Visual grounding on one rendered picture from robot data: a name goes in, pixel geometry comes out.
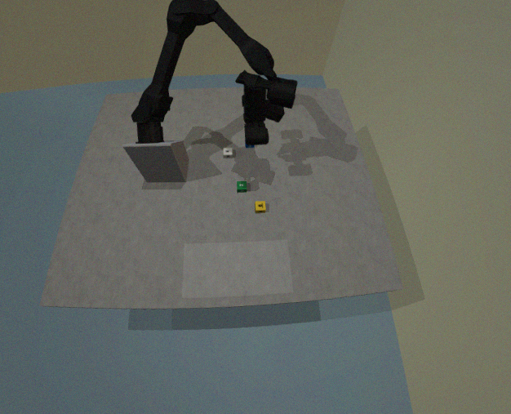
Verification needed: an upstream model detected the green block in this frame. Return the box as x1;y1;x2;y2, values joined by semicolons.
237;181;247;193

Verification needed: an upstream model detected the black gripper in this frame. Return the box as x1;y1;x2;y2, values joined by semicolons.
242;96;269;145

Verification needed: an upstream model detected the yellow digit block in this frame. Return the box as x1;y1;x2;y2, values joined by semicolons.
255;201;266;213

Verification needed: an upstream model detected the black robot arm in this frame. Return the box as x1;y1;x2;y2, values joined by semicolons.
131;0;298;144

